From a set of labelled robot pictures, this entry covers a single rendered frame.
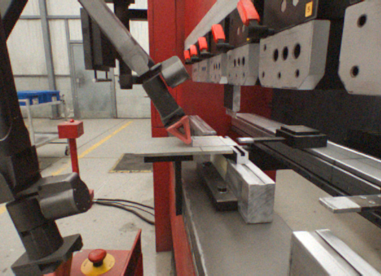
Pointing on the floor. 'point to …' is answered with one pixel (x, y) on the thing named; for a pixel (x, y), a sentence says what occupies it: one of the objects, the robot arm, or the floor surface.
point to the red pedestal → (64, 131)
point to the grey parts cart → (42, 138)
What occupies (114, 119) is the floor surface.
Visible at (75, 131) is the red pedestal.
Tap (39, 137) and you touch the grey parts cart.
